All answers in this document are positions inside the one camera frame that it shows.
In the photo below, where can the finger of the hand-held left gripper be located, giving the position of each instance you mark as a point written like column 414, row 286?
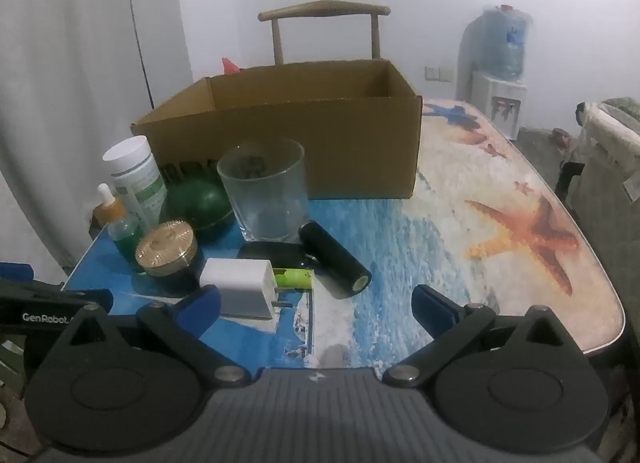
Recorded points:
column 97, row 299
column 14, row 273

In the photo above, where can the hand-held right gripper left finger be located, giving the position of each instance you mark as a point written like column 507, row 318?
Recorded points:
column 197, row 308

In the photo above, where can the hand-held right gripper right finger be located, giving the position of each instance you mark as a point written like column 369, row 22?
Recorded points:
column 435, row 308

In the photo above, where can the white charger plug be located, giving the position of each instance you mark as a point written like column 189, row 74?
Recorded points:
column 235, row 284

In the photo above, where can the green dropper bottle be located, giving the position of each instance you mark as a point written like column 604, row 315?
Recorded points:
column 125, row 237

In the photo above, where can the black jar with gold lid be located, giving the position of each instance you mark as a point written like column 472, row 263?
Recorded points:
column 165, row 244

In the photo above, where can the black oval case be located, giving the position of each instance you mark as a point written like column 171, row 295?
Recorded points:
column 260, row 250

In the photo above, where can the amber dropper bottle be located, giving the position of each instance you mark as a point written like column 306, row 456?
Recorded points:
column 112, row 210

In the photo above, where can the green lighter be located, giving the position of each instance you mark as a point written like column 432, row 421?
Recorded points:
column 292, row 278

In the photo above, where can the dark green round jar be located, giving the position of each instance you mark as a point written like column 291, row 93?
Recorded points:
column 195, row 203

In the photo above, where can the black cylinder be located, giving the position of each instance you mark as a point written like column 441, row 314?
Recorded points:
column 330, row 254

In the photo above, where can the white bottle with green label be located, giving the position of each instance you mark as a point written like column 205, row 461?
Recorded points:
column 135, row 178

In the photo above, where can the clear glass cup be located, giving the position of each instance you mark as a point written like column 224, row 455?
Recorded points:
column 265, row 193

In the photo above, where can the brown cardboard box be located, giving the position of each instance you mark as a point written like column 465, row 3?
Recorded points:
column 325, row 143

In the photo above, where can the beach print table mat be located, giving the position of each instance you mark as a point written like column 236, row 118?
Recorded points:
column 500, row 243

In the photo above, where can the black metal stand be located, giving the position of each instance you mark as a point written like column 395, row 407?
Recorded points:
column 570, row 175

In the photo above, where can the white curtain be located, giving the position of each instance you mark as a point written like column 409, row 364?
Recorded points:
column 75, row 93

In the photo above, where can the sofa with white cover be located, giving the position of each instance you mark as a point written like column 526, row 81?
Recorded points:
column 612, row 153

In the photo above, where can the red plastic bag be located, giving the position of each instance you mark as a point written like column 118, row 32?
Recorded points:
column 231, row 67

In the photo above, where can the blue water bottle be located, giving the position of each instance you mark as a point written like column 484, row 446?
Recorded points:
column 505, row 43

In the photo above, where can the wooden chair with black seat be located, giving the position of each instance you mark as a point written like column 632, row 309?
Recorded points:
column 325, row 8

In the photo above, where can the white wall socket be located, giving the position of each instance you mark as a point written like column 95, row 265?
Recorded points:
column 439, row 72

